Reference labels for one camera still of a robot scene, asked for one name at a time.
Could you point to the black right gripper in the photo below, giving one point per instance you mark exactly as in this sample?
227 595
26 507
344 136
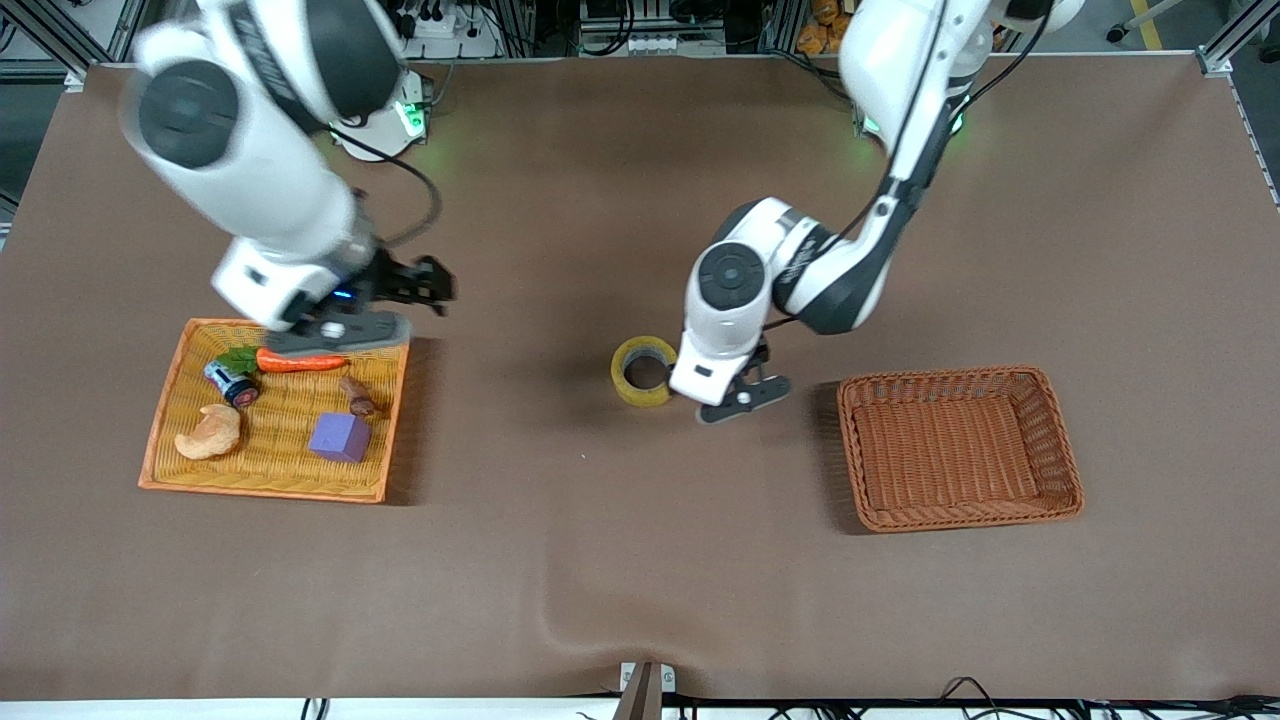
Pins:
397 281

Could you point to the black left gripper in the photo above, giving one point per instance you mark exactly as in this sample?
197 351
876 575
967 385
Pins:
759 355

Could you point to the yellow tape roll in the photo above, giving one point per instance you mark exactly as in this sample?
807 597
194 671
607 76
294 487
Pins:
640 385

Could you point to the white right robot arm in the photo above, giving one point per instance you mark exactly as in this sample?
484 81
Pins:
260 150

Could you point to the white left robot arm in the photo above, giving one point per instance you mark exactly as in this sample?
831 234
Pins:
800 270

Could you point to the brown toy mushroom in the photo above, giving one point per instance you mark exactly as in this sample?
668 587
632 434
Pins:
356 396

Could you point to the orange toy carrot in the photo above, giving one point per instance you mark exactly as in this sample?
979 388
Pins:
300 363

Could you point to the purple foam cube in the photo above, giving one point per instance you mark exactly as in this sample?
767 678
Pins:
340 437

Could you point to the brown wicker basket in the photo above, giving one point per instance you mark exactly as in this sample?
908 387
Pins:
950 455

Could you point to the small blue battery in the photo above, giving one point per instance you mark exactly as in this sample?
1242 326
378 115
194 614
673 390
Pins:
228 381

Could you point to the yellow wicker tray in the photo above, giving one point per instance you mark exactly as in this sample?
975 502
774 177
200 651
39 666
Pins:
270 470

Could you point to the white power strip with plugs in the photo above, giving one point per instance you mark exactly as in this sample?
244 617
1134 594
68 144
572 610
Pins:
450 30

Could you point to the toy croissant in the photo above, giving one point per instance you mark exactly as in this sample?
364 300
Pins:
212 435

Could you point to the white empty power strip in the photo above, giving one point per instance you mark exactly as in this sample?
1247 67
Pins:
662 44

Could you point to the orange snack bags pile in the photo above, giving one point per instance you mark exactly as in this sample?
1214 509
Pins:
820 30

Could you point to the aluminium frame profile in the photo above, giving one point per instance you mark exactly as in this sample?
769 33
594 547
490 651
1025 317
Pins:
60 40
1225 50

